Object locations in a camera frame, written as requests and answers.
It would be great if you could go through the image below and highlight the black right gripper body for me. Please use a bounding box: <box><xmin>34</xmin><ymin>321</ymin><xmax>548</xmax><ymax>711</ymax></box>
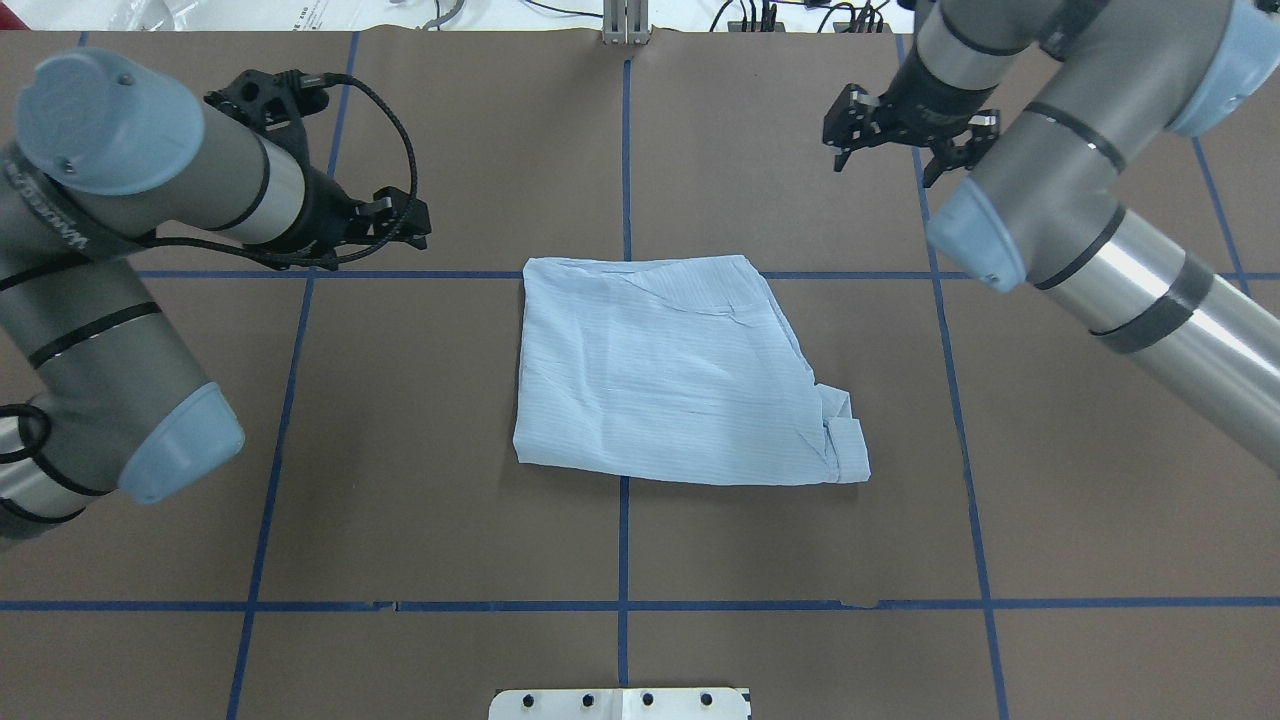
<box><xmin>878</xmin><ymin>50</ymin><xmax>995</xmax><ymax>138</ymax></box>

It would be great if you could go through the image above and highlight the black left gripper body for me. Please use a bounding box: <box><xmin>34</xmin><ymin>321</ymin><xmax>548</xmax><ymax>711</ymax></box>
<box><xmin>294</xmin><ymin>170</ymin><xmax>387</xmax><ymax>269</ymax></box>

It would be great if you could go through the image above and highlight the light blue button-up shirt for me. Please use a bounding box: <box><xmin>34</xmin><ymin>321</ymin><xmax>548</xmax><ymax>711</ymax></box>
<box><xmin>513</xmin><ymin>255</ymin><xmax>872</xmax><ymax>486</ymax></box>

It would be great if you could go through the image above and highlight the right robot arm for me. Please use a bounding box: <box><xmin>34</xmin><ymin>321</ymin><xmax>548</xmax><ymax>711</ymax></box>
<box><xmin>822</xmin><ymin>1</ymin><xmax>1279</xmax><ymax>466</ymax></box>

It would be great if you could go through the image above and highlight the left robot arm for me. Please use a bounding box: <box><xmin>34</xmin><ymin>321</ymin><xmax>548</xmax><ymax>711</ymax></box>
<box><xmin>1</xmin><ymin>47</ymin><xmax>431</xmax><ymax>550</ymax></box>

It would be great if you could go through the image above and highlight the clear plastic bag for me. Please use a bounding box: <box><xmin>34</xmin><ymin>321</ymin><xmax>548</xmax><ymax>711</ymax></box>
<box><xmin>105</xmin><ymin>1</ymin><xmax>256</xmax><ymax>32</ymax></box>

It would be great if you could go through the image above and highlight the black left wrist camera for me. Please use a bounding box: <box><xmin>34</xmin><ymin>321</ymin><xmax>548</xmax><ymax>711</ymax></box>
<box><xmin>204</xmin><ymin>69</ymin><xmax>330</xmax><ymax>167</ymax></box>

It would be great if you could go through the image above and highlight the aluminium frame post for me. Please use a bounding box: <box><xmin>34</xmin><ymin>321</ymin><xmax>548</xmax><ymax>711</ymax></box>
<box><xmin>602</xmin><ymin>0</ymin><xmax>652</xmax><ymax>46</ymax></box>

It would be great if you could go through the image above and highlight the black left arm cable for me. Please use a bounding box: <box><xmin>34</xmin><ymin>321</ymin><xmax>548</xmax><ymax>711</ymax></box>
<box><xmin>0</xmin><ymin>72</ymin><xmax>421</xmax><ymax>466</ymax></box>

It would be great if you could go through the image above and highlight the white camera mast pedestal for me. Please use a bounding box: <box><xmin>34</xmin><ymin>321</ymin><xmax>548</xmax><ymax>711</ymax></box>
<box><xmin>486</xmin><ymin>687</ymin><xmax>753</xmax><ymax>719</ymax></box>

